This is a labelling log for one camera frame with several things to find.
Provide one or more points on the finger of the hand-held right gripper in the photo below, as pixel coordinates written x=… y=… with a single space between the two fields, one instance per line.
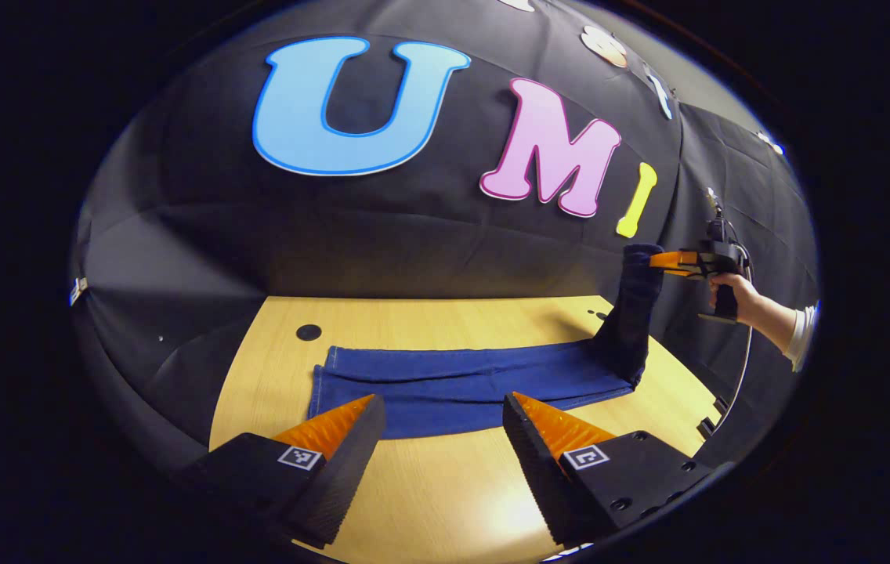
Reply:
x=692 y=272
x=674 y=259

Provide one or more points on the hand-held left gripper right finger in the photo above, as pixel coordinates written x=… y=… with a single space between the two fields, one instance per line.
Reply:
x=539 y=478

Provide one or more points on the small white tag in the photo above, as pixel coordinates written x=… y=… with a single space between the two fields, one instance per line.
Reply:
x=77 y=291

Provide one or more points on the blue denim jeans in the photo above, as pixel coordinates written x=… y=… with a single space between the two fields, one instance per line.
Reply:
x=453 y=384

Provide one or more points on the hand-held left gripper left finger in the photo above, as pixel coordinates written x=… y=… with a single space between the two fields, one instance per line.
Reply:
x=351 y=470

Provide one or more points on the black backdrop cloth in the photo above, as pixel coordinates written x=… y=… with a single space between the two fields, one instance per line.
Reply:
x=414 y=227

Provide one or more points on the grey table edge bracket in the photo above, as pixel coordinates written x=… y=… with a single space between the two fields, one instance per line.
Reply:
x=707 y=428
x=721 y=404

